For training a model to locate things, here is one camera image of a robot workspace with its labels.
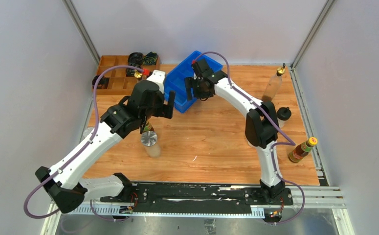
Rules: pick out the tall oil bottle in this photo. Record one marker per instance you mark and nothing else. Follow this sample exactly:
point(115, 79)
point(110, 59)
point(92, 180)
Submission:
point(138, 75)
point(274, 84)

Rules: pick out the right yellow cap sauce bottle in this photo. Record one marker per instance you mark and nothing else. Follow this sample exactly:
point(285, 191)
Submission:
point(302, 150)

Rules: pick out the black roll left compartment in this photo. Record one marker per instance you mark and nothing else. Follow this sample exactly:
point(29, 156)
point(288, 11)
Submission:
point(102, 84)

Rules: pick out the left yellow cap sauce bottle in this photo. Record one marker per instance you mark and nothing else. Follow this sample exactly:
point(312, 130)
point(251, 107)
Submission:
point(148, 127)

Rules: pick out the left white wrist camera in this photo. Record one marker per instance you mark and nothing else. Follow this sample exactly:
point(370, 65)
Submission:
point(158, 77)

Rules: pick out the far left silver jar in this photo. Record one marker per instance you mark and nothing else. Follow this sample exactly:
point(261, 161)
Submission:
point(87, 131)

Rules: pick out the silver lid spice jar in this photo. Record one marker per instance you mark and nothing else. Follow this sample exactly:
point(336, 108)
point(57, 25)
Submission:
point(149, 140)

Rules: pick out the wooden compartment tray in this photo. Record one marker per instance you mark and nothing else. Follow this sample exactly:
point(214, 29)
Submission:
point(122, 80)

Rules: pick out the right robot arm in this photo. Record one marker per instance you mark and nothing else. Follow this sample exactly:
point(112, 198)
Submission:
point(261, 123)

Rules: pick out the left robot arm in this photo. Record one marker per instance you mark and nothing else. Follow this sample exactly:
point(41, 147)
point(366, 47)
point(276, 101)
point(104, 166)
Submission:
point(64, 181)

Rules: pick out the blue plastic divided bin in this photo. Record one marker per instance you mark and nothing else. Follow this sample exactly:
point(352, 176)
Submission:
point(175, 81)

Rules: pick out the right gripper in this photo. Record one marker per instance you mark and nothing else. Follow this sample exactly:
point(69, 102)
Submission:
point(189, 83)

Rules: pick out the yellow cap sauce bottle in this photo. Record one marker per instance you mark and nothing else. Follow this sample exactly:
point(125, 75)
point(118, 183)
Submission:
point(302, 150)
point(148, 127)

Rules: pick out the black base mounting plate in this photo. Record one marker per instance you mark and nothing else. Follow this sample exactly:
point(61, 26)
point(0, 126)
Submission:
point(200, 199)

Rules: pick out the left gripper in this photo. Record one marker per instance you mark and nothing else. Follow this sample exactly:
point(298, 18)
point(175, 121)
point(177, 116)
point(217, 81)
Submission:
point(165, 110)

